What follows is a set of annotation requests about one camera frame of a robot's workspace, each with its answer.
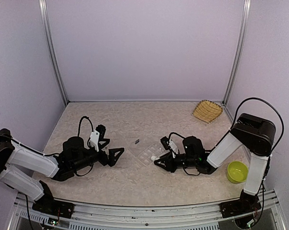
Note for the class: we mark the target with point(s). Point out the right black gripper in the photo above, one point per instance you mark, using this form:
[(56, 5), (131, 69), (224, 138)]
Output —
[(167, 160)]

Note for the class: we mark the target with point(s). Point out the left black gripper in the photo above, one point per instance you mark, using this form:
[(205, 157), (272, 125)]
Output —
[(110, 160)]

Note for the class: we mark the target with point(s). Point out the white pill bottle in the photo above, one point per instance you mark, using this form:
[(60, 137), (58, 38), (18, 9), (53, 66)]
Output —
[(154, 158)]

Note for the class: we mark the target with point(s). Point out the clear plastic pill organizer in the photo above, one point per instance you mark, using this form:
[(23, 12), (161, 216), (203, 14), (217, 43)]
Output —
[(143, 148)]

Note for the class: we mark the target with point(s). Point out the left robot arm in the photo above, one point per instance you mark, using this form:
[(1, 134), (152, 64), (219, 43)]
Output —
[(59, 166)]

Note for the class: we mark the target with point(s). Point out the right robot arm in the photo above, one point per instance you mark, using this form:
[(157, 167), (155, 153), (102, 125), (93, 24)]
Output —
[(249, 132)]

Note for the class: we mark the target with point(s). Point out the woven bamboo tray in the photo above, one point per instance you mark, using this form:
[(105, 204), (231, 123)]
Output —
[(207, 111)]

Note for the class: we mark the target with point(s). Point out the lime green bowl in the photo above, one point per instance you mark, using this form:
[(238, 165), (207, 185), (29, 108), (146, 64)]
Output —
[(237, 172)]

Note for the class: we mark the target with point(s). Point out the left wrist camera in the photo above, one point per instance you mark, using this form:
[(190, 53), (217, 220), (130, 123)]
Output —
[(96, 136)]

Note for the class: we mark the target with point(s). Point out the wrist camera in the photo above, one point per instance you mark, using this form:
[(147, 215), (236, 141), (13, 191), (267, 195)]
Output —
[(96, 136), (168, 144)]

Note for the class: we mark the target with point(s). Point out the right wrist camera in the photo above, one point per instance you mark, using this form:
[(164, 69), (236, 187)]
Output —
[(168, 144)]

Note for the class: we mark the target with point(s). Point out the front aluminium rail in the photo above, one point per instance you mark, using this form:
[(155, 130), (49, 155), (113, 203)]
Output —
[(90, 216)]

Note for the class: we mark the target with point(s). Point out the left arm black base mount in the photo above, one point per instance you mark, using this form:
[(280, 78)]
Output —
[(48, 205)]

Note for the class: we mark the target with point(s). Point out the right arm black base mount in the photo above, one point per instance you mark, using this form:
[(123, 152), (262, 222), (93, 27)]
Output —
[(245, 204)]

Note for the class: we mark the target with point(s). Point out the left aluminium frame post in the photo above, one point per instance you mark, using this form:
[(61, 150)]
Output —
[(51, 50)]

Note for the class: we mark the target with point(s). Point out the aluminium frame post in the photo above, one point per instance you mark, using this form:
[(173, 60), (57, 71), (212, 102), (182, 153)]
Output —
[(238, 52), (51, 50)]

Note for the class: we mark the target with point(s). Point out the right aluminium frame post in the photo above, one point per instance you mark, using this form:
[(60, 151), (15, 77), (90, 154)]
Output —
[(238, 52)]

